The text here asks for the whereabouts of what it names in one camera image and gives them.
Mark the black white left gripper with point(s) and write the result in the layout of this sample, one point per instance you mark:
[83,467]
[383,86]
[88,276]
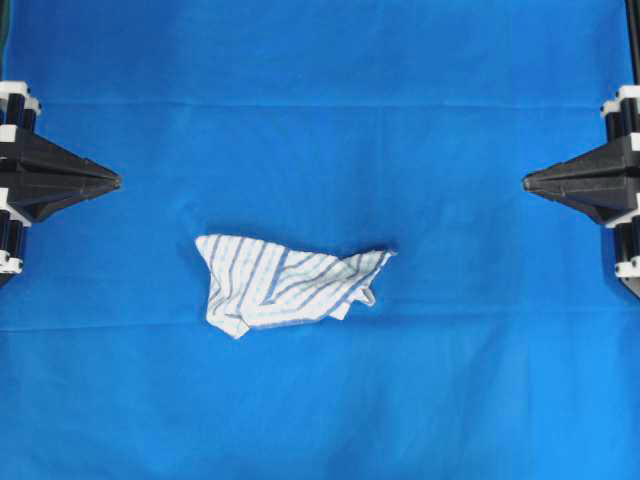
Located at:
[61,179]

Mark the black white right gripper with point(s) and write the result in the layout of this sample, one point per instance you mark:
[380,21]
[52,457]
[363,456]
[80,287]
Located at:
[581,183]

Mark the white blue-striped towel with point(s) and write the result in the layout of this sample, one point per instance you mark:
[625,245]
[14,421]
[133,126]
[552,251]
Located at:
[256,284]

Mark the blue table cloth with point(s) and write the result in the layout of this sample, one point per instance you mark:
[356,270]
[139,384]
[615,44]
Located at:
[500,345]

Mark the black frame post right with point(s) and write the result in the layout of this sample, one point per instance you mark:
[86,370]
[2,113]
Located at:
[632,13]

